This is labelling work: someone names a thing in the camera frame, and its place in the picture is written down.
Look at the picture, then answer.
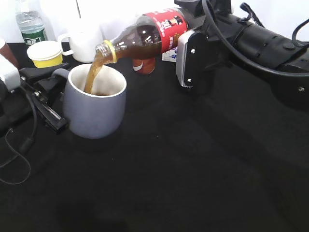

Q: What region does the Coca-Cola bottle red label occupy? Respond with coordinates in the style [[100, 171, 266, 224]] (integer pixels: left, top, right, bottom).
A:
[[94, 7, 194, 94]]

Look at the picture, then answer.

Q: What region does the yellow paper cup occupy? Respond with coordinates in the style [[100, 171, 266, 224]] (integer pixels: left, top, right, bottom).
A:
[[27, 41, 63, 68]]

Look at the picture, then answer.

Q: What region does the white ceramic mug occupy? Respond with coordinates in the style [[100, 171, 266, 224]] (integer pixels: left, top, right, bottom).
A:
[[57, 18, 104, 63]]

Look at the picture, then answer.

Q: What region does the grey ceramic mug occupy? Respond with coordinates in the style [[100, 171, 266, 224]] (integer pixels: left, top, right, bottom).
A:
[[53, 64, 127, 139]]

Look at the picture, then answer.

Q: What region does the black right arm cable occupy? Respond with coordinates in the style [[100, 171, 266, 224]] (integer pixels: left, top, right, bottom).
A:
[[201, 0, 309, 78]]

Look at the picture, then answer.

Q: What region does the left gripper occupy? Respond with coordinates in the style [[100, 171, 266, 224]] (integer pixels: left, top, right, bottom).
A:
[[0, 55, 70, 137]]

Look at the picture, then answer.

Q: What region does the clear water bottle green label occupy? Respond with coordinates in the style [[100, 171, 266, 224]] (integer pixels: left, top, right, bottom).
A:
[[15, 0, 48, 46]]

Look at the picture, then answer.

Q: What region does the small white milk carton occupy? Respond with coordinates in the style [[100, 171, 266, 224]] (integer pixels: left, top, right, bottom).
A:
[[162, 47, 178, 63]]

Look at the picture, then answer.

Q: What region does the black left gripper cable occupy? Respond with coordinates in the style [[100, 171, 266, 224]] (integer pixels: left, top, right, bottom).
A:
[[0, 87, 38, 186]]

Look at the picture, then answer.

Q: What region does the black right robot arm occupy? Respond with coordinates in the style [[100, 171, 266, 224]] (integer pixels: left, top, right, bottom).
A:
[[176, 0, 309, 112]]

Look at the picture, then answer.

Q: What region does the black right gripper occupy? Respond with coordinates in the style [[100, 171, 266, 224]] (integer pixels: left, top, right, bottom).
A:
[[174, 0, 233, 94]]

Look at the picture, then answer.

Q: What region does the Nescafe coffee bottle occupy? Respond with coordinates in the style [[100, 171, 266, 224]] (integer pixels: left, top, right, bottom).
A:
[[132, 58, 155, 75]]

